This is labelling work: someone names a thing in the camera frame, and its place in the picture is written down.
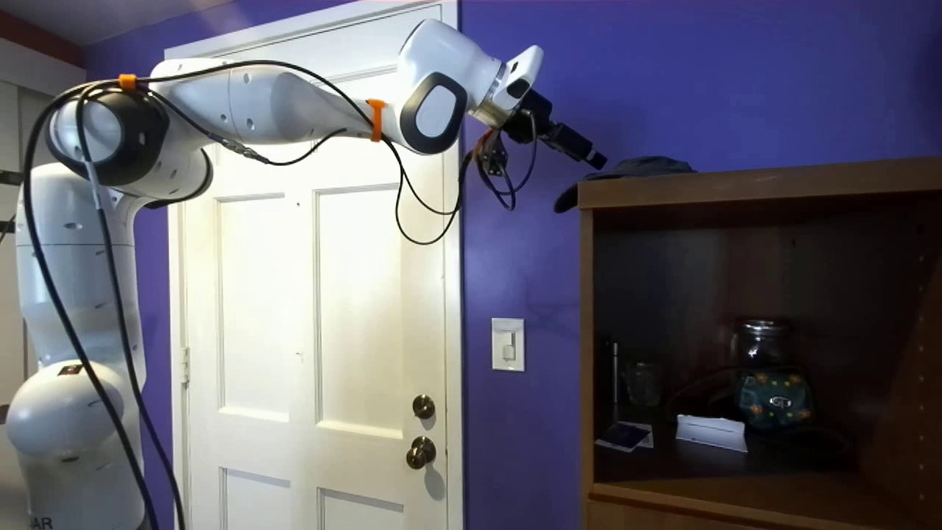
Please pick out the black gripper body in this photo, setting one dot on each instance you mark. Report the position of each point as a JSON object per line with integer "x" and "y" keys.
{"x": 530, "y": 122}

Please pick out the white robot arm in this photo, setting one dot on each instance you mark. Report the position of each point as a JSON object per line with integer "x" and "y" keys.
{"x": 108, "y": 152}

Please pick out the white panel door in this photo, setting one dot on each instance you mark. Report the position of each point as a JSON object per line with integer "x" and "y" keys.
{"x": 317, "y": 292}

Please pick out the upper brass door knob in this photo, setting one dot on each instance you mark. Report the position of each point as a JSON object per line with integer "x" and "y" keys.
{"x": 421, "y": 408}

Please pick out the brass door knob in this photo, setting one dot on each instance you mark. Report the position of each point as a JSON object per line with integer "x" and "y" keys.
{"x": 421, "y": 408}
{"x": 421, "y": 452}

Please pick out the lower brass door knob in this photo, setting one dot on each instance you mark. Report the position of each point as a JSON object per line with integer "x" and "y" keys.
{"x": 421, "y": 452}

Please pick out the brown wooden cabinet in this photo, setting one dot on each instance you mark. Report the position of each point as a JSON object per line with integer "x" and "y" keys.
{"x": 850, "y": 258}

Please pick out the small dark book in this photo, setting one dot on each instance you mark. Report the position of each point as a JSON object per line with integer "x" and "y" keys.
{"x": 624, "y": 436}

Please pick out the glass jar with lid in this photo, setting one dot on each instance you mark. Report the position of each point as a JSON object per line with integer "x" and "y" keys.
{"x": 772, "y": 393}

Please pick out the white folded card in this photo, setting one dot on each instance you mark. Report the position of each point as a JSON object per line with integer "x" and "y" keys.
{"x": 720, "y": 433}

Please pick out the white light switch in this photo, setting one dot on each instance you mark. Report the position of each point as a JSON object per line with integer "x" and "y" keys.
{"x": 507, "y": 343}

